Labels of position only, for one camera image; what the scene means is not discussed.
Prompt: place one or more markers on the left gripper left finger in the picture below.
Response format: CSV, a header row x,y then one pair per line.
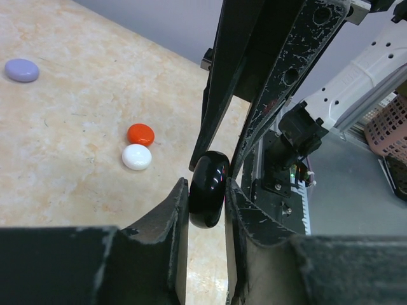
x,y
144,263

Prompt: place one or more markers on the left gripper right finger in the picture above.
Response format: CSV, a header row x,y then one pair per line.
x,y
268,263

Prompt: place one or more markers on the orange charging case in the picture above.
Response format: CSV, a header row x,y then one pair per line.
x,y
140,134

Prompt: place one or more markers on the white round charging case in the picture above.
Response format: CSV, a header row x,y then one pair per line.
x,y
136,157

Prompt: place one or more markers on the purple round charging case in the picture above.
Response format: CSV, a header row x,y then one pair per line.
x,y
21,70

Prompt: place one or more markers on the black round charging case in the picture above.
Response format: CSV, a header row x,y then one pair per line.
x,y
207,189

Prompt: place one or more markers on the pink perforated basket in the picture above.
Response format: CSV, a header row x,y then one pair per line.
x,y
386,132

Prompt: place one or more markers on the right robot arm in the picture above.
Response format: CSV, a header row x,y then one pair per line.
x,y
304,126

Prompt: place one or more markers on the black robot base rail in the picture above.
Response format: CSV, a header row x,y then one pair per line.
x,y
281,195

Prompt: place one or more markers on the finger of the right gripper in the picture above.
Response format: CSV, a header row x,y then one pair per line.
x,y
249,37
287,41

